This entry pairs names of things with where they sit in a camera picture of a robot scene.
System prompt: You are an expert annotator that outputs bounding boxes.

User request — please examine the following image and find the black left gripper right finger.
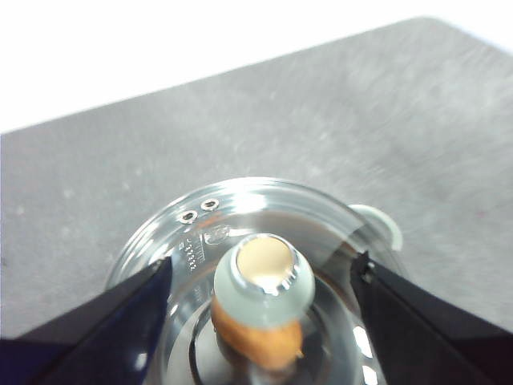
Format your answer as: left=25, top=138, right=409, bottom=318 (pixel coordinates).
left=350, top=249, right=513, bottom=385

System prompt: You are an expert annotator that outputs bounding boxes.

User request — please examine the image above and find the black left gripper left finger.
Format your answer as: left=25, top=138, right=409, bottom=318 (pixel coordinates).
left=0, top=256, right=174, bottom=385

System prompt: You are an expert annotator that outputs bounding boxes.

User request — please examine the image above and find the brown potato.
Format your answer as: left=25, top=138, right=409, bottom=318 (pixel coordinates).
left=210, top=298, right=305, bottom=373

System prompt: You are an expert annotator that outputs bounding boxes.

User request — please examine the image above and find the glass lid with green knob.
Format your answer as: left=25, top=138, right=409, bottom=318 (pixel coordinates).
left=103, top=176, right=402, bottom=385

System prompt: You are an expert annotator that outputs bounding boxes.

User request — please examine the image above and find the sage green electric pot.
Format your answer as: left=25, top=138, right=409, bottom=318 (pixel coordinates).
left=347, top=203, right=403, bottom=253

